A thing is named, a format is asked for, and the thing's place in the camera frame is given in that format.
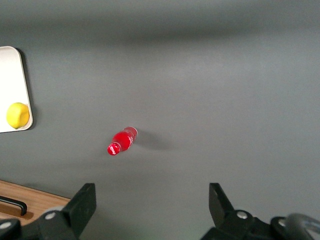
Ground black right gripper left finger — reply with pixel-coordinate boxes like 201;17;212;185
37;182;97;240

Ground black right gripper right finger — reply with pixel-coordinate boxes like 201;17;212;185
199;182;273;240

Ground white plastic tray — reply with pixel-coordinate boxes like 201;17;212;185
0;45;34;134

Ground red soda bottle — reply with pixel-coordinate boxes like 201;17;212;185
106;126;139;157

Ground yellow lemon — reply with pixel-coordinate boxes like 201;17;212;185
5;102;31;130

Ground wooden tray with black handle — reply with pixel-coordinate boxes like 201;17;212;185
0;179;71;221

